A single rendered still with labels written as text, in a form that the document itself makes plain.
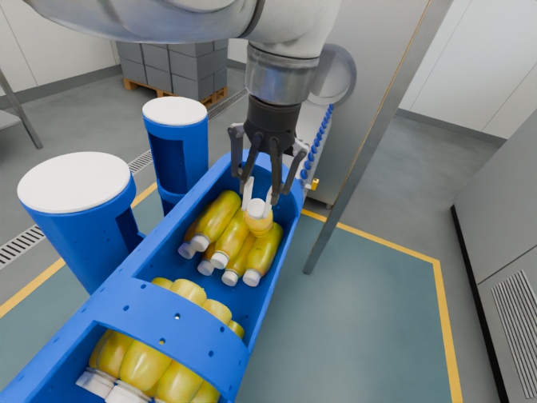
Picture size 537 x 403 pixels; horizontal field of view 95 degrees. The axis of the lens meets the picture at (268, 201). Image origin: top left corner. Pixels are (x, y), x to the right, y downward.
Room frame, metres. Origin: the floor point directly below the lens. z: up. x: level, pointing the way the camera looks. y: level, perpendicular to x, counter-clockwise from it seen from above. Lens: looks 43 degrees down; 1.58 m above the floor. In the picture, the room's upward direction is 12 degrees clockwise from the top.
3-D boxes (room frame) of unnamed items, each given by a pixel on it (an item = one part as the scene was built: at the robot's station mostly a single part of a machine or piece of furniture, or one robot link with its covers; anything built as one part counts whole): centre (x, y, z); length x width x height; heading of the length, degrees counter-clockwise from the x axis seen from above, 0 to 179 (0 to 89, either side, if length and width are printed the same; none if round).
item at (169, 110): (1.06, 0.51, 1.03); 0.28 x 0.28 x 0.01
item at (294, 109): (0.35, 0.02, 1.41); 0.08 x 0.07 x 0.09; 79
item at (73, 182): (0.51, 0.57, 1.03); 0.28 x 0.28 x 0.01
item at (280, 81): (0.35, 0.02, 1.48); 0.09 x 0.09 x 0.06
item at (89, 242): (0.51, 0.57, 0.59); 0.28 x 0.28 x 0.88
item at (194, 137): (1.06, 0.51, 0.59); 0.28 x 0.28 x 0.88
